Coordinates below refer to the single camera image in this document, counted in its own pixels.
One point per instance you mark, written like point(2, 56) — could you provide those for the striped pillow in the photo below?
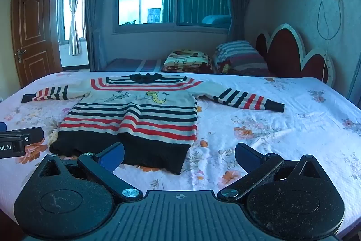
point(239, 56)

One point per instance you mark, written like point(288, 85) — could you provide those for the colourful cartoon print cloth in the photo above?
point(225, 67)

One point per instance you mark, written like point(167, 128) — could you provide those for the folded printed blanket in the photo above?
point(189, 61)

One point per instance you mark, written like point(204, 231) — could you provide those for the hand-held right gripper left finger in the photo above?
point(112, 157)

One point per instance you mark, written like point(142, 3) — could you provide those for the striped knit sweater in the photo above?
point(132, 116)

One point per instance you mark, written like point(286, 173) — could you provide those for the bed with striped sheet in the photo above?
point(132, 64)

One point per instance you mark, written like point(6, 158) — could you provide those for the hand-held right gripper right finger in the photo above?
point(244, 155)

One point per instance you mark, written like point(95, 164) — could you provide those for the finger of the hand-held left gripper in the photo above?
point(31, 134)
point(2, 126)

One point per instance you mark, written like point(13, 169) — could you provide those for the white sheer curtain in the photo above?
point(74, 18)

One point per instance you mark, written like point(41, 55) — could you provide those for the red and white headboard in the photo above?
point(287, 54)

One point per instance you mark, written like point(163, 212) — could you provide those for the brown wooden door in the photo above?
point(31, 32)

